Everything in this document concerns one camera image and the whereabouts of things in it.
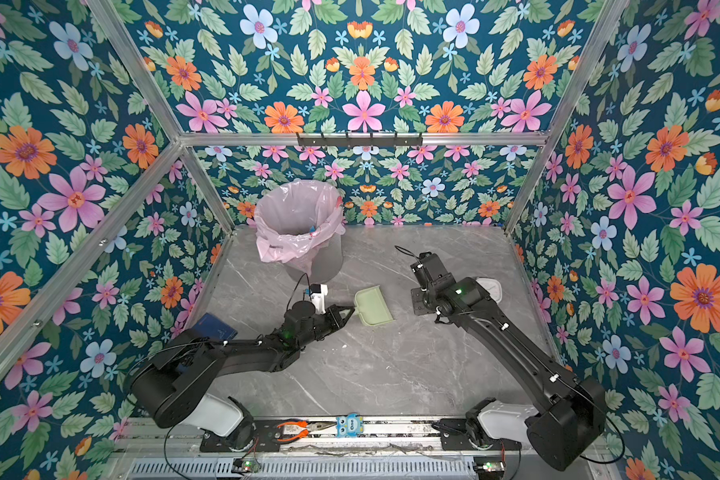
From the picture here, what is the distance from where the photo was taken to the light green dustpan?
90cm

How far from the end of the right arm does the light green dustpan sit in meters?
0.23

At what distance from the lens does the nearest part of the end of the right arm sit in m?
0.53
